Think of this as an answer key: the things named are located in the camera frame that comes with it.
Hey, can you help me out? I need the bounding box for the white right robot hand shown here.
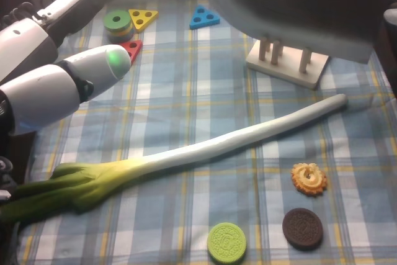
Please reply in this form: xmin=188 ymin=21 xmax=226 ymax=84
xmin=383 ymin=7 xmax=397 ymax=48

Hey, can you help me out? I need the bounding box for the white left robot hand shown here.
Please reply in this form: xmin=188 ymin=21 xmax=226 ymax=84
xmin=0 ymin=0 xmax=132 ymax=136

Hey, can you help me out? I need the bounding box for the knife with orange handle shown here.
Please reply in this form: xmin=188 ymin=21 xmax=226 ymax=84
xmin=210 ymin=0 xmax=397 ymax=65

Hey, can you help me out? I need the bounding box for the leek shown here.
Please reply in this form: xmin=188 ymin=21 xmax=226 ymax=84
xmin=0 ymin=93 xmax=348 ymax=225

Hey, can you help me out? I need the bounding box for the red triangle block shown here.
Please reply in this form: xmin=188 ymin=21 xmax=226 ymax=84
xmin=119 ymin=39 xmax=144 ymax=66

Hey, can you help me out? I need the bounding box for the wooden peg board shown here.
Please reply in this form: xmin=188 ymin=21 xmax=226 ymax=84
xmin=246 ymin=37 xmax=331 ymax=91

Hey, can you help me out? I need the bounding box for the yellow triangle block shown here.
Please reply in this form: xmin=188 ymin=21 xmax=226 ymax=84
xmin=128 ymin=8 xmax=159 ymax=34

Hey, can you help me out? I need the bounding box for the yellow butter cookie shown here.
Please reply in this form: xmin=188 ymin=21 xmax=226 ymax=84
xmin=290 ymin=162 xmax=328 ymax=198

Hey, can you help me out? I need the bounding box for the blue triangle block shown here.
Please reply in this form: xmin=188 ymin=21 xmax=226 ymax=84
xmin=189 ymin=4 xmax=222 ymax=30

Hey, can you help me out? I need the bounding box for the brown sandwich cookie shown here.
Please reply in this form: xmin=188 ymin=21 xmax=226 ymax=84
xmin=282 ymin=207 xmax=324 ymax=251

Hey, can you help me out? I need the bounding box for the green sandwich cookie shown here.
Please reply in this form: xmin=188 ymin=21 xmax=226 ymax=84
xmin=207 ymin=222 xmax=248 ymax=265

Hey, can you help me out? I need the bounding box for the green ring block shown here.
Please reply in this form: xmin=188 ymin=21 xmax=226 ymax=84
xmin=102 ymin=9 xmax=133 ymax=32

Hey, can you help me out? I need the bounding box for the yellow ring block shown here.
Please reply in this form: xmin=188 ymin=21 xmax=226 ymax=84
xmin=106 ymin=27 xmax=134 ymax=36

